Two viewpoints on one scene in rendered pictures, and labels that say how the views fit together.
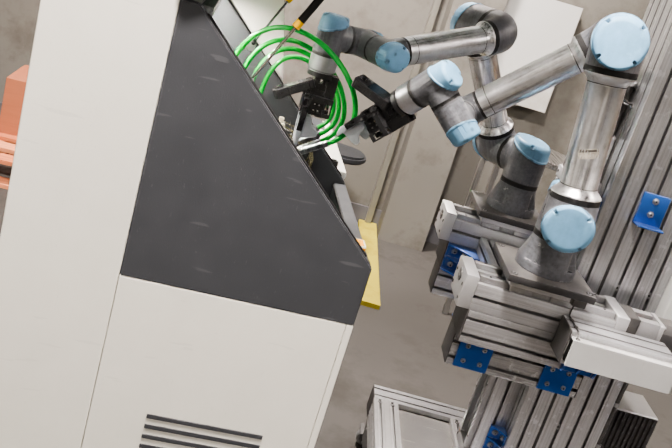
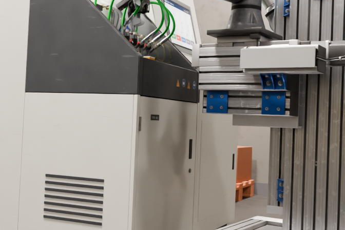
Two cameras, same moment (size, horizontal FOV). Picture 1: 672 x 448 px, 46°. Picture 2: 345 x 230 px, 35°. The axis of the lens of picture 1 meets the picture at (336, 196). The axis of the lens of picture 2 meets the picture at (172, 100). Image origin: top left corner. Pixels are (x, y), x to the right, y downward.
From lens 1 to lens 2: 1.78 m
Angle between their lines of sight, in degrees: 39
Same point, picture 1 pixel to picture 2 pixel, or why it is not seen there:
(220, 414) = (80, 168)
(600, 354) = (259, 53)
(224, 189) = (61, 32)
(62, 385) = (7, 162)
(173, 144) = (38, 16)
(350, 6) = not seen: hidden behind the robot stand
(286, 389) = (110, 144)
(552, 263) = (236, 19)
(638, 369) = (287, 55)
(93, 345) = (18, 135)
